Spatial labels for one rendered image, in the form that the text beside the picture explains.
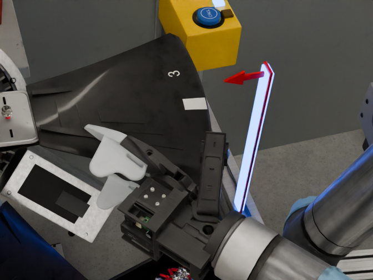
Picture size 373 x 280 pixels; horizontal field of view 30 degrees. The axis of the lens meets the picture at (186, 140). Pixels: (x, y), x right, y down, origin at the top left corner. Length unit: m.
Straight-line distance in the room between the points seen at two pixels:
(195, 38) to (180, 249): 0.51
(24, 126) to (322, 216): 0.37
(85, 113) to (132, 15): 0.90
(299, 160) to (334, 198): 1.62
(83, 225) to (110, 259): 1.12
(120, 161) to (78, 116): 0.12
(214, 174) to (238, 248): 0.10
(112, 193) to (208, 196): 0.14
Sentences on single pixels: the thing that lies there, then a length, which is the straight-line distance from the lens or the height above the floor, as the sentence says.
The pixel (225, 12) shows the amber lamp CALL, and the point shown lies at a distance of 1.21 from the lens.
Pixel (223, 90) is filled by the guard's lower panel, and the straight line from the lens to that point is 2.06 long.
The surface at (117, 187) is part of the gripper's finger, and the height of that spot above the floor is 1.14.
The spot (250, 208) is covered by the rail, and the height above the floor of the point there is 0.86.
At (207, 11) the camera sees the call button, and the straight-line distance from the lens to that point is 1.20.
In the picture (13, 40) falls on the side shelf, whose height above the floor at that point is 0.86.
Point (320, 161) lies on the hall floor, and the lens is 2.44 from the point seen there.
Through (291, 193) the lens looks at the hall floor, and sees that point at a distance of 2.33.
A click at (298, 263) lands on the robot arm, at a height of 1.22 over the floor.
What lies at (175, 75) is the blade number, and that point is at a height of 1.18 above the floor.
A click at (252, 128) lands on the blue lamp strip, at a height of 1.07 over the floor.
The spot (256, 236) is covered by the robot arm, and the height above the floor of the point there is 1.22.
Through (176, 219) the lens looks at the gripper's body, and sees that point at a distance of 0.78.
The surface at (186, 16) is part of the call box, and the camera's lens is 1.20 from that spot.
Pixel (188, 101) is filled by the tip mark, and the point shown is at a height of 1.16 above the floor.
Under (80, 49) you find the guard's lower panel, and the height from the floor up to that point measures 0.63.
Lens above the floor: 1.83
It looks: 49 degrees down
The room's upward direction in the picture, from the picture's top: 6 degrees clockwise
